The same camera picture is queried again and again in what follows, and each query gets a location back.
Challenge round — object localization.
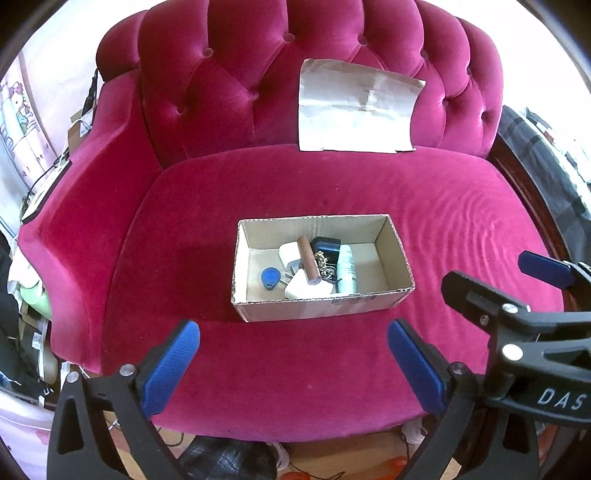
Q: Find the dark plaid blanket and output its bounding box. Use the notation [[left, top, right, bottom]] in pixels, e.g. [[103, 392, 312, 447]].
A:
[[496, 105, 591, 250]]

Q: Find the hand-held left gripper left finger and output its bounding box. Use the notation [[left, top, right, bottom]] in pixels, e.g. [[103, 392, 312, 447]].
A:
[[46, 319, 201, 480]]

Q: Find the pale pink tub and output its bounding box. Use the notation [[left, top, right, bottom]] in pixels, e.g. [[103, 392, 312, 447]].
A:
[[0, 411, 51, 480]]

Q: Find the black corded hair tool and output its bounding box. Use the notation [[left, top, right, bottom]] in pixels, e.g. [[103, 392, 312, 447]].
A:
[[84, 68, 101, 114]]

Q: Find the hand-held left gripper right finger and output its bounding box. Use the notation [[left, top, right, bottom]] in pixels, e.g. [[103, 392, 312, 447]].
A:
[[387, 318, 541, 480]]

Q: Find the red tufted velvet armchair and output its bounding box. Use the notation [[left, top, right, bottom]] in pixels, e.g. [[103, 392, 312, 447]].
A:
[[16, 0, 566, 446]]

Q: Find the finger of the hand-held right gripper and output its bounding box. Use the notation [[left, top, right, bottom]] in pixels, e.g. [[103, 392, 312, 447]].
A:
[[441, 271, 532, 335], [517, 250, 591, 291]]

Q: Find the key bunch with blue fob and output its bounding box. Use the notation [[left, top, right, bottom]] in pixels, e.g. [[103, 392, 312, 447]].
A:
[[260, 251, 342, 292]]

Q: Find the white charger plug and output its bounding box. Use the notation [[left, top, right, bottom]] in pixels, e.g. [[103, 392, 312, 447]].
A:
[[278, 243, 302, 278]]

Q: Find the cartoon printed curtain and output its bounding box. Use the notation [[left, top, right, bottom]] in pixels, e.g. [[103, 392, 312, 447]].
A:
[[0, 76, 63, 195]]

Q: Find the creased brown paper sheet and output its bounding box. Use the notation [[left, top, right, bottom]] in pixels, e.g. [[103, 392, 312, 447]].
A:
[[298, 58, 428, 154]]

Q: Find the white tube pale blue cap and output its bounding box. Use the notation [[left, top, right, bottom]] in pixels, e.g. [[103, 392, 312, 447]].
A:
[[336, 244, 359, 294]]

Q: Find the white squat bottle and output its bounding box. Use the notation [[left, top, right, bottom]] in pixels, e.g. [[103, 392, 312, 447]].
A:
[[284, 270, 334, 300]]

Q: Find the small brown carton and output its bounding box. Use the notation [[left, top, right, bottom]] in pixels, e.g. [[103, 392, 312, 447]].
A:
[[68, 121, 95, 151]]

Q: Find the brown cylindrical tube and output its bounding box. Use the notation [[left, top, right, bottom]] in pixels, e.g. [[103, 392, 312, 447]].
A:
[[298, 236, 321, 286]]

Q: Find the dark plaid cloth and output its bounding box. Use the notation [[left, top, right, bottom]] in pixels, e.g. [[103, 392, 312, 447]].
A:
[[178, 436, 282, 480]]

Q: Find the black jar white lid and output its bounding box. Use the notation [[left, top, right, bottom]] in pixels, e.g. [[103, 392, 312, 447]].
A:
[[310, 237, 341, 260]]

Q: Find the cardboard box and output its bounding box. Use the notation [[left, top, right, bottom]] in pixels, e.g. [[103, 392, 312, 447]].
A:
[[231, 213, 416, 324]]

